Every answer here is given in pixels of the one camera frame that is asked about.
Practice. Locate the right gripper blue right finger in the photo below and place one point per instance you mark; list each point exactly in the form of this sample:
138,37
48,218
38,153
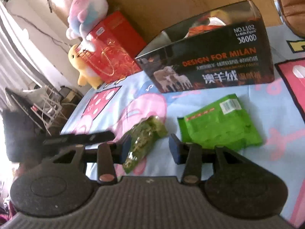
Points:
177,149

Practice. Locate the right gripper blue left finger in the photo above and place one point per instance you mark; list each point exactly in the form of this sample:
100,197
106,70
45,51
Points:
123,146

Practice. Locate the dark green vegetable snack pack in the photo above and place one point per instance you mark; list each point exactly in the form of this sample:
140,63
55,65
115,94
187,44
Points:
143,137

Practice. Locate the bright green snack pack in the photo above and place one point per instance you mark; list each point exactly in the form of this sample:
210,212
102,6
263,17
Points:
224,122

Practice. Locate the red spicy snack pack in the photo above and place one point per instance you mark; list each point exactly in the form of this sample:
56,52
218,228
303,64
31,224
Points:
202,25

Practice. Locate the yellow duck plush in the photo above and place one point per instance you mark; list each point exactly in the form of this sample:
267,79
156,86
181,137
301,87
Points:
86,74

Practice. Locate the blue Peppa Pig bedsheet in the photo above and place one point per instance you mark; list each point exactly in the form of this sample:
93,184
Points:
276,111

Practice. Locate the red gift bag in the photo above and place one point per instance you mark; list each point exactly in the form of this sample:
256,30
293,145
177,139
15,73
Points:
116,45

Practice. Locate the black sheep print box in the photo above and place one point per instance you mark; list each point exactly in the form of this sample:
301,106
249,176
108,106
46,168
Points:
232,55

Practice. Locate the pink blue unicorn plush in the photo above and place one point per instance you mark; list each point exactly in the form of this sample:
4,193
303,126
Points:
84,15

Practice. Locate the wooden headboard panel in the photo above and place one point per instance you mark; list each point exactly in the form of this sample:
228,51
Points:
178,2

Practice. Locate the brown seat cushion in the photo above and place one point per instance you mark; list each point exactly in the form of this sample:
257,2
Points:
292,12

